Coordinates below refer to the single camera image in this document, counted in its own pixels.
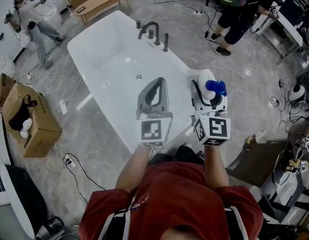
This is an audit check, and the small cardboard box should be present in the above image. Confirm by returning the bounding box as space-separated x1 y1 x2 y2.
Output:
0 72 17 110

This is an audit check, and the black floor cable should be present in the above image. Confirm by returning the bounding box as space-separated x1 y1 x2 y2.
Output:
61 152 107 206

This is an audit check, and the black hand shower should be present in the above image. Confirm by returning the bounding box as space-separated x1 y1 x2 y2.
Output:
162 32 170 53

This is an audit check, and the white metal table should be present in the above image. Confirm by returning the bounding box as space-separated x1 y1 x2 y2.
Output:
255 2 307 65

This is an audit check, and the black bag in box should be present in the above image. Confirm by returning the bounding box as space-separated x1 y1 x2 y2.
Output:
8 95 38 132

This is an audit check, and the white power strip with plugs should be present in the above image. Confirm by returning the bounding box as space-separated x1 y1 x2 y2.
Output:
62 153 77 170

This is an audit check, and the white bathtub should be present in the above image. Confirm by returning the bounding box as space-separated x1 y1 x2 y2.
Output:
66 10 199 155

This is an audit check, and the oval wooden table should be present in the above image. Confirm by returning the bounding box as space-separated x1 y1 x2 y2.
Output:
72 0 133 25

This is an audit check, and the person's right forearm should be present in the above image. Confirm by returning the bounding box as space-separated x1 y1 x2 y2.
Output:
203 143 231 191

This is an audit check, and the white spray bottle blue cap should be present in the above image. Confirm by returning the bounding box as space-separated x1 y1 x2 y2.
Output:
197 70 228 103

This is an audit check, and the white floor cable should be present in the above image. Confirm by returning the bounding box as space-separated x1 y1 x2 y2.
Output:
168 46 274 100

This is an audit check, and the glass pan lid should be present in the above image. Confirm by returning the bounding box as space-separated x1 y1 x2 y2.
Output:
271 148 302 188

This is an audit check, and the white toilet lid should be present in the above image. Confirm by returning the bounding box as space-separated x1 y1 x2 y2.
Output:
0 55 17 79

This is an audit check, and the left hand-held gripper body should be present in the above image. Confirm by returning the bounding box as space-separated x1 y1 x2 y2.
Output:
135 107 175 149

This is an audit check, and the person's left forearm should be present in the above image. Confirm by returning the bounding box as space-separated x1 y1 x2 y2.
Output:
115 143 155 194

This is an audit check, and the person's leg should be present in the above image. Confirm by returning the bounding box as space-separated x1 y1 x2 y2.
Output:
174 144 205 165

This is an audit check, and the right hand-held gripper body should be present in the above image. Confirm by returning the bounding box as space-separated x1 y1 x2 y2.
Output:
190 107 232 147

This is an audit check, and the person's black white shoulder strap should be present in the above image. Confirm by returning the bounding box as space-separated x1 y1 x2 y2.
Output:
223 203 249 240
100 205 132 240

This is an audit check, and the white plush toy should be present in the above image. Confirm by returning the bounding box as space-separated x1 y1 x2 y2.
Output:
20 117 34 139

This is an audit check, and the black can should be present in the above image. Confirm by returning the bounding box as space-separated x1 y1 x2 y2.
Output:
45 215 66 237

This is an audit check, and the white round heater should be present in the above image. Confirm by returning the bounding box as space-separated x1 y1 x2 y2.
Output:
288 83 307 102

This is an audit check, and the person's red shirt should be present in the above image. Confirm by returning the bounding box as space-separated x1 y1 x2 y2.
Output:
78 153 265 240

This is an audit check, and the white toilet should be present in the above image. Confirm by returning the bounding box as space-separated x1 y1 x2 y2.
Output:
34 0 63 27

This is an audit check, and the dark brown table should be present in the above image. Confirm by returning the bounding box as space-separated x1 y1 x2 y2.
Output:
226 140 297 189

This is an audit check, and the large open cardboard box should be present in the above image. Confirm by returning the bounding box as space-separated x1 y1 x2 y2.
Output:
1 82 63 159

